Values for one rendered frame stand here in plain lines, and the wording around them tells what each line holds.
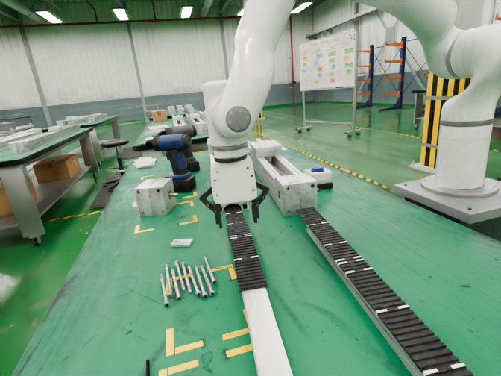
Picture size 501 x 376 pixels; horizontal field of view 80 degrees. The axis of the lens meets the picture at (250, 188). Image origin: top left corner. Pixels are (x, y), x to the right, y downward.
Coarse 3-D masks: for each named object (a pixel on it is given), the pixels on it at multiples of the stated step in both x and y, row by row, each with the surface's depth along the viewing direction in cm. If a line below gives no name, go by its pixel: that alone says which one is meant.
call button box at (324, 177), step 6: (324, 168) 108; (312, 174) 102; (318, 174) 102; (324, 174) 102; (330, 174) 102; (318, 180) 102; (324, 180) 103; (330, 180) 103; (318, 186) 103; (324, 186) 103; (330, 186) 104
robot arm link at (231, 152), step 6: (246, 144) 65; (210, 150) 65; (216, 150) 63; (222, 150) 63; (228, 150) 63; (234, 150) 63; (240, 150) 63; (246, 150) 65; (216, 156) 64; (222, 156) 63; (228, 156) 63; (234, 156) 63; (240, 156) 64
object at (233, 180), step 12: (216, 168) 65; (228, 168) 65; (240, 168) 66; (252, 168) 66; (216, 180) 66; (228, 180) 66; (240, 180) 66; (252, 180) 67; (216, 192) 67; (228, 192) 67; (240, 192) 67; (252, 192) 68
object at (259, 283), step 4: (260, 280) 53; (264, 280) 53; (240, 284) 52; (244, 284) 52; (248, 284) 52; (252, 284) 52; (256, 284) 52; (260, 284) 52; (264, 284) 52; (240, 288) 51; (244, 288) 51; (248, 288) 52; (252, 288) 51; (256, 288) 52
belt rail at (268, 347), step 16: (256, 304) 48; (256, 320) 45; (272, 320) 44; (256, 336) 42; (272, 336) 41; (256, 352) 39; (272, 352) 39; (256, 368) 39; (272, 368) 37; (288, 368) 37
